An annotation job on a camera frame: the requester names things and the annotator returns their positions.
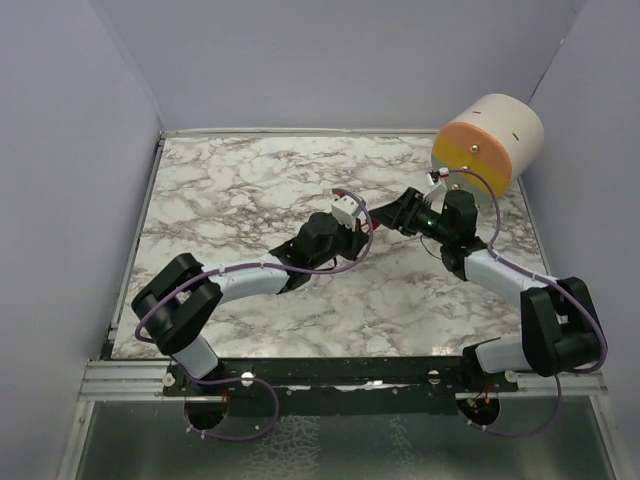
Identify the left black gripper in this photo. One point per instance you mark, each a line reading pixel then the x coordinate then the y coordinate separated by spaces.
pixel 356 238

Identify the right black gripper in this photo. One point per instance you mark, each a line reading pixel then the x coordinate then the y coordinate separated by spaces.
pixel 394 215

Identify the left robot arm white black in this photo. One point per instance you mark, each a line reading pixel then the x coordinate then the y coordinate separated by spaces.
pixel 175 305

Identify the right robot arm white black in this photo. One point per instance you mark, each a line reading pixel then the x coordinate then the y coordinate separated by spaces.
pixel 559 331

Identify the cylindrical drawer box pastel front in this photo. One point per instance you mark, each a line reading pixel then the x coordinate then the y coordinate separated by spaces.
pixel 488 146

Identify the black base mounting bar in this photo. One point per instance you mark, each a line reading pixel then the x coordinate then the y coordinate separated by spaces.
pixel 337 385

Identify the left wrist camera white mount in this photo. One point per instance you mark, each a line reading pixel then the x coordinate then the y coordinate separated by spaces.
pixel 346 208

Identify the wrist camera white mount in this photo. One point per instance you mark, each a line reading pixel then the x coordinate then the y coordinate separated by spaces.
pixel 436 184
pixel 346 208

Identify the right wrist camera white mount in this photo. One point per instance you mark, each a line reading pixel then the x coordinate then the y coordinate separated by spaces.
pixel 436 184

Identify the right aluminium extrusion rail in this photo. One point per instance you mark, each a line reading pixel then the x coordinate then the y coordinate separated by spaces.
pixel 571 385

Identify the aluminium extrusion rail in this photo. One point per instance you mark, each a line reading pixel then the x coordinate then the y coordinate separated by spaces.
pixel 571 385
pixel 128 381

